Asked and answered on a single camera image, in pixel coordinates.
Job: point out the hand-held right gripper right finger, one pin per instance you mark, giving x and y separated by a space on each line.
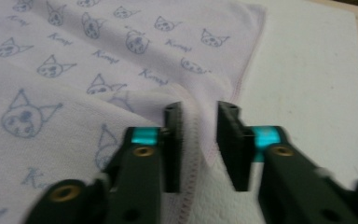
236 149

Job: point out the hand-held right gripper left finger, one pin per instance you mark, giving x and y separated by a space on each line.
146 174

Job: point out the lilac printed towel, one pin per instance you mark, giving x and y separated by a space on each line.
74 62

